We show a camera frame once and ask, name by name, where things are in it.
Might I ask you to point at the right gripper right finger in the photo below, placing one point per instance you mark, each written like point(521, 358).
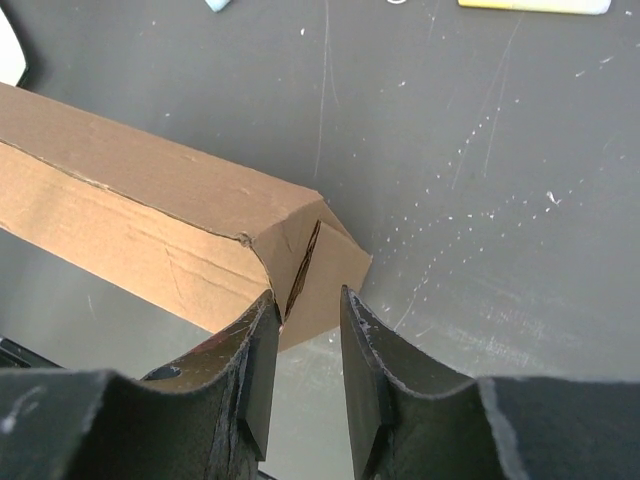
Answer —
point(409, 415)

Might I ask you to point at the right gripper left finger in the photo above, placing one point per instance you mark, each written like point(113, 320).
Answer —
point(214, 402)

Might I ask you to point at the cardboard box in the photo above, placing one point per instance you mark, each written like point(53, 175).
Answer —
point(189, 232)

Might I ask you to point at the white square board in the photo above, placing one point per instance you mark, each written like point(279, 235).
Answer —
point(13, 62)

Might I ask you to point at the yellow chalk stick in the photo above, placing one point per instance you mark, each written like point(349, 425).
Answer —
point(576, 7)

